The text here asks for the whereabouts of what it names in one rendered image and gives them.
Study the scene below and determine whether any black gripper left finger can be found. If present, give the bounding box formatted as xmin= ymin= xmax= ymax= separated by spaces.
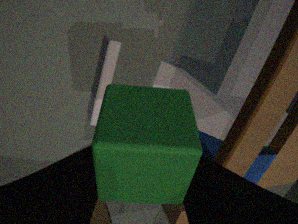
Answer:
xmin=0 ymin=145 xmax=98 ymax=224

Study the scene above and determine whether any green block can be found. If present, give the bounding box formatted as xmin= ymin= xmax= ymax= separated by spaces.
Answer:
xmin=92 ymin=83 xmax=204 ymax=204

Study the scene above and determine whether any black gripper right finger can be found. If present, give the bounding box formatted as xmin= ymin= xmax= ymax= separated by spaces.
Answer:
xmin=184 ymin=156 xmax=298 ymax=224

